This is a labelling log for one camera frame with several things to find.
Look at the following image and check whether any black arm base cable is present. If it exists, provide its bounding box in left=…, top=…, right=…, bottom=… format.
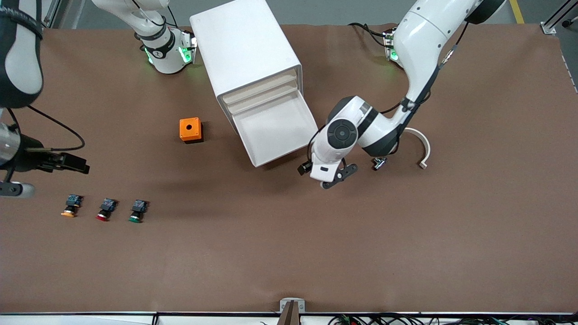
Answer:
left=348, top=22, right=392, bottom=46

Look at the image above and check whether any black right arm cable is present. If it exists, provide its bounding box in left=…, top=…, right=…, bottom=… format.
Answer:
left=7, top=105, right=86, bottom=153

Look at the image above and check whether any aluminium frame extrusion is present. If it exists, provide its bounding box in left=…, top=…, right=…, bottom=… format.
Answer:
left=42, top=0, right=61, bottom=28
left=540, top=0, right=578, bottom=91

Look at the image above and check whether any brown table mat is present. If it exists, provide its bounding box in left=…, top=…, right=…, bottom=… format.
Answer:
left=0, top=23, right=578, bottom=314

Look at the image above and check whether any white plastic drawer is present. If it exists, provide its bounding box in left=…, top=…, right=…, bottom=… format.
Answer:
left=225, top=79, right=301, bottom=117
left=230, top=92, right=319, bottom=168
left=220, top=69, right=299, bottom=108

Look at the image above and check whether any red mushroom push button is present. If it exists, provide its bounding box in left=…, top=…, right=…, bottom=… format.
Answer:
left=95, top=198, right=119, bottom=222

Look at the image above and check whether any white curved plastic bracket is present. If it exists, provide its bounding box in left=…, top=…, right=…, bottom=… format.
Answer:
left=404, top=128, right=431, bottom=170

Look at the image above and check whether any white drawer cabinet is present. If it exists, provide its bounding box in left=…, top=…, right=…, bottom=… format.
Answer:
left=189, top=0, right=302, bottom=119

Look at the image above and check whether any white table edge rail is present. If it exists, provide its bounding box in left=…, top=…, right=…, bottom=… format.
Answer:
left=0, top=311, right=578, bottom=325

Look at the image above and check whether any yellow mushroom push button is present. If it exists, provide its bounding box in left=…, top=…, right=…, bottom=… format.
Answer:
left=61, top=194, right=84, bottom=218

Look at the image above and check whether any green mushroom push button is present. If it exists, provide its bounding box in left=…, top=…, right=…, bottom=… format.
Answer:
left=128, top=199, right=149, bottom=223

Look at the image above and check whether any black cable bundle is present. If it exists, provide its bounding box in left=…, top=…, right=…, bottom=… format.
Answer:
left=330, top=313, right=578, bottom=325

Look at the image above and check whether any orange push button enclosure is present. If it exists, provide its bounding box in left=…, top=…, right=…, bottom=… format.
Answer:
left=179, top=117, right=204, bottom=144

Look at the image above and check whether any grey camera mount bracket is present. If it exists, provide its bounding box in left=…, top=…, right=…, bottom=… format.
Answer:
left=276, top=297, right=306, bottom=325

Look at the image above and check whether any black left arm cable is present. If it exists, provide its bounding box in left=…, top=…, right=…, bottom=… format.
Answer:
left=381, top=20, right=468, bottom=114

